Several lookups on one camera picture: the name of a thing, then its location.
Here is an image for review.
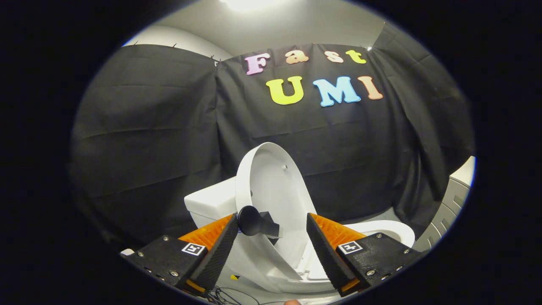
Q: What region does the grey drawer cabinet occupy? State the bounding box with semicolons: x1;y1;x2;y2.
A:
413;157;476;253

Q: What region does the white toilet tank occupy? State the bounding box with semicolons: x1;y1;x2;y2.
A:
184;177;238;230

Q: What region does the ceiling light panel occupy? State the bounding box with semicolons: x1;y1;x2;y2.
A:
220;0;281;11

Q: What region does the thin black cable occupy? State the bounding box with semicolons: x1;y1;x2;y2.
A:
207;286;289;305

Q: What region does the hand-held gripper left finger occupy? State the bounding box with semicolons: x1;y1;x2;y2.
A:
123;214;240;297

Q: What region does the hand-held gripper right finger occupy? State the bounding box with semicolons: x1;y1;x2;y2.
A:
306;213;424;297

